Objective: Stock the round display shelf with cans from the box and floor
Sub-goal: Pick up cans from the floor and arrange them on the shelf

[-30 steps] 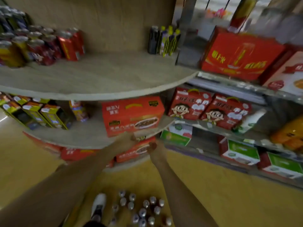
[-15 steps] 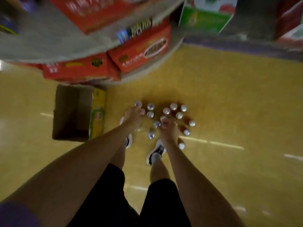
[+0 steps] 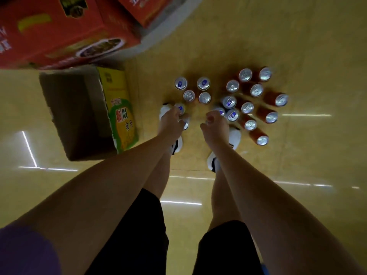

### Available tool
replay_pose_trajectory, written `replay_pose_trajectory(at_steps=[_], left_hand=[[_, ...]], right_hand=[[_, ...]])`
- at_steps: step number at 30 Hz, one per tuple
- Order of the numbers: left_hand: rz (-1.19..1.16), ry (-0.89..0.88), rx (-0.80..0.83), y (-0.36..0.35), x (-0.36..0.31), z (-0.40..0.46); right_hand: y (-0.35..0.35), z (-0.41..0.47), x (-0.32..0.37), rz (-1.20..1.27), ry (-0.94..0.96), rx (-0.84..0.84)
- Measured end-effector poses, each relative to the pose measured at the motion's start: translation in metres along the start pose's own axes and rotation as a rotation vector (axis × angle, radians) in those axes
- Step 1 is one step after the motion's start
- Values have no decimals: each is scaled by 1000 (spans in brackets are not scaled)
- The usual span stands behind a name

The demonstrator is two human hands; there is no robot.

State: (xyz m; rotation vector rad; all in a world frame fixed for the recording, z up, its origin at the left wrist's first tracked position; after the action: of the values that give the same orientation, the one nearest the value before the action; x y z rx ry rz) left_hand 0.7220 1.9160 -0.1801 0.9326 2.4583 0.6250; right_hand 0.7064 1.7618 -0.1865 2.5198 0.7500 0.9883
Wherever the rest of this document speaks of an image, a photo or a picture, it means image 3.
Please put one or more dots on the cluster of cans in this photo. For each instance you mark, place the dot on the cluster of cans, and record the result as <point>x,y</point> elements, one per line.
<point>245,75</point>

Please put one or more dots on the person's right white shoe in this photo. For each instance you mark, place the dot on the person's right white shoe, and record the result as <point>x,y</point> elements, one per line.
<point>235,137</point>

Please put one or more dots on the person's white shoe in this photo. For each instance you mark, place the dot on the person's white shoe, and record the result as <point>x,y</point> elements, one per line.
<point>164,109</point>
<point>235,137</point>

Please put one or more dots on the blue plastic item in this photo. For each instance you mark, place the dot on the blue plastic item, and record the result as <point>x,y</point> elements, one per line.
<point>265,269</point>

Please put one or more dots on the person's left white shoe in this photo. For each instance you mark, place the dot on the person's left white shoe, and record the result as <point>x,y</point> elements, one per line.
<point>164,109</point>

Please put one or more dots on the red porridge print carton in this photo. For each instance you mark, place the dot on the red porridge print carton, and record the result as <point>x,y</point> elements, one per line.
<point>146,8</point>
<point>43,40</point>

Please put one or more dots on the person's left hand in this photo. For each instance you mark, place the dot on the person's left hand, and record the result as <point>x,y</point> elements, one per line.
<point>170,126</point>

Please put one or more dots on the brown cardboard box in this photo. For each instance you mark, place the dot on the brown cardboard box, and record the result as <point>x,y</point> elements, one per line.
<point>74,111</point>

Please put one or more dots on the person's left forearm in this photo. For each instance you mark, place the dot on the person's left forearm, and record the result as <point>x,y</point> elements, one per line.
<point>86,203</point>

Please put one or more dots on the person's leg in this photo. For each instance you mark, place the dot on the person's leg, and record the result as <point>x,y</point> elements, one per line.
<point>157,177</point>
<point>223,203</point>

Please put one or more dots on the person's right hand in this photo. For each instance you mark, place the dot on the person's right hand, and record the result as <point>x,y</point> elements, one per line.
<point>216,131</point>

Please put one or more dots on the purple shirt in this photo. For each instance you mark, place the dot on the purple shirt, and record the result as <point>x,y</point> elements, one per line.
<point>25,252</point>

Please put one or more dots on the person's right leg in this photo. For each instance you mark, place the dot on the person's right leg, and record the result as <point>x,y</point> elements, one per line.
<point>223,203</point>

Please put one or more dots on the person's right forearm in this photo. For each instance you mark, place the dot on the person's right forearm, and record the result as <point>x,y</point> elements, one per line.
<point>286,217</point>

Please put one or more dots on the person's left leg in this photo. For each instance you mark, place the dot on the person's left leg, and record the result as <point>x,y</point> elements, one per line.
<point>157,177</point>

